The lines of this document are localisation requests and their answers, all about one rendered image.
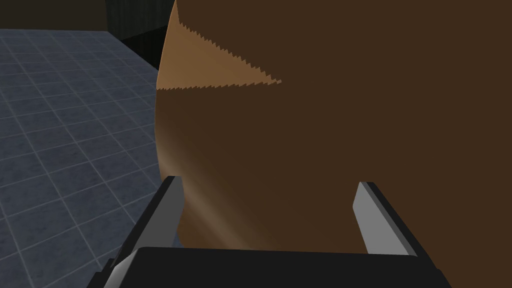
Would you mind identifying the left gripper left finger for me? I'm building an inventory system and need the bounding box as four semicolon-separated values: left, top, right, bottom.
109;175;185;269

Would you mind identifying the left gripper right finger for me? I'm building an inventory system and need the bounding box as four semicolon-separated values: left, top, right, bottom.
351;181;419;258

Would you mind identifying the brown round object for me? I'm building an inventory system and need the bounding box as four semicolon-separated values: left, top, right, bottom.
154;0;512;288

